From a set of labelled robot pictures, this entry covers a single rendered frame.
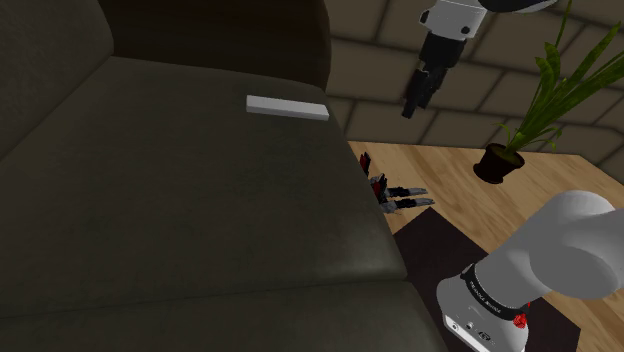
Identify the white flat remote control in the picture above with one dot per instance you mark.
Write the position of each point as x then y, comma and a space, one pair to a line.
286, 108

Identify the potted green plant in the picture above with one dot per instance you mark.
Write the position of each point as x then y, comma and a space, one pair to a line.
546, 107

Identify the black red robot toy figure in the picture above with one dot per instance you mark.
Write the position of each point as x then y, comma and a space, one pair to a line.
390, 192

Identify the dark brown sofa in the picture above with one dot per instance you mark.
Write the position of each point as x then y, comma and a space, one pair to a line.
170, 195

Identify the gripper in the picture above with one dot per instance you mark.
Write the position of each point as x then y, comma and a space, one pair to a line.
441, 50

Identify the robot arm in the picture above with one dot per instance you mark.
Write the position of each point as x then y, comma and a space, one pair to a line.
551, 248

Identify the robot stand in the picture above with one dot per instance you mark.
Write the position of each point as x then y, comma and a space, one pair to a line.
438, 253

